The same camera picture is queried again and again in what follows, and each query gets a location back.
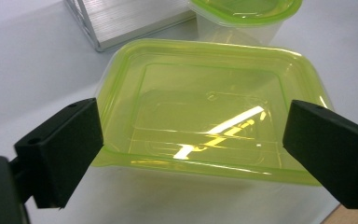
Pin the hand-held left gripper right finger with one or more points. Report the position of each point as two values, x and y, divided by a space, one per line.
332 149

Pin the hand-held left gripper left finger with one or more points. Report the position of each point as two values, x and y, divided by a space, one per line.
60 152

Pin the yellow-green plastic container lid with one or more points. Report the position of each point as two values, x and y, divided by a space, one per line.
199 102

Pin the small rounded green-lidded plastic container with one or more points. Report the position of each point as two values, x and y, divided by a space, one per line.
239 28

